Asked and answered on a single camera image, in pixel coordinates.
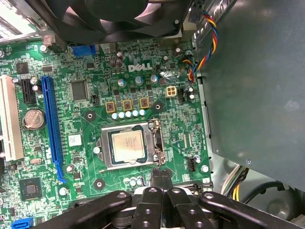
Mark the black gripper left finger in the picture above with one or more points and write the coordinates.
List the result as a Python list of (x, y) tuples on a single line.
[(95, 212)]

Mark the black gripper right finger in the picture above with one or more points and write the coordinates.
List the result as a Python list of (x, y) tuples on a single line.
[(226, 210)]

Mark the metal socket cover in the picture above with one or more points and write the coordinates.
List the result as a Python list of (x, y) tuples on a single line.
[(128, 164)]

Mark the CPU with silver top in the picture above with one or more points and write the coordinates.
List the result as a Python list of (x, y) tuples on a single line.
[(127, 146)]

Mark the black RAM slot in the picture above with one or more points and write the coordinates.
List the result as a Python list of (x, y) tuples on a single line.
[(190, 186)]

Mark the black open PC case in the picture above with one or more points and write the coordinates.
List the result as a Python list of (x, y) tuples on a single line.
[(274, 207)]

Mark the black chipset chip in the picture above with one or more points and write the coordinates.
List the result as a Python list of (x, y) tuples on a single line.
[(30, 189)]

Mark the blue SATA port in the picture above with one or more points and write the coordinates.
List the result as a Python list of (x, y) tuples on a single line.
[(22, 223)]

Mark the long blue expansion slot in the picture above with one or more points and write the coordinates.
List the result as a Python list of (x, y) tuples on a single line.
[(51, 119)]

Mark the silver coin battery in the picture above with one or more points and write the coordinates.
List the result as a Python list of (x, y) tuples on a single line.
[(34, 119)]

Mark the black square chip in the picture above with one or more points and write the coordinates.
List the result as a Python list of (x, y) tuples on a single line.
[(79, 90)]

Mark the white expansion slot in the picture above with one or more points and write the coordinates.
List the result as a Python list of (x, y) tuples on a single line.
[(9, 119)]

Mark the grey power supply unit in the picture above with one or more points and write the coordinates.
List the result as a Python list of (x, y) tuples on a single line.
[(250, 83)]

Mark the white four-pin power connector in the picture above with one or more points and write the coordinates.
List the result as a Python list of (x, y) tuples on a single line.
[(171, 91)]

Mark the short black expansion slot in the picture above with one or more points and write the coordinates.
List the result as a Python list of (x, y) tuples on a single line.
[(28, 91)]

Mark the green motherboard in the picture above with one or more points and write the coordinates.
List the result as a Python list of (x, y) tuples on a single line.
[(100, 71)]

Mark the blue VGA connector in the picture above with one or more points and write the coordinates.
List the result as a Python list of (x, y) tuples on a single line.
[(83, 50)]

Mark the black case fan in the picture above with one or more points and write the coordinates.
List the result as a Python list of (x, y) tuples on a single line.
[(114, 14)]

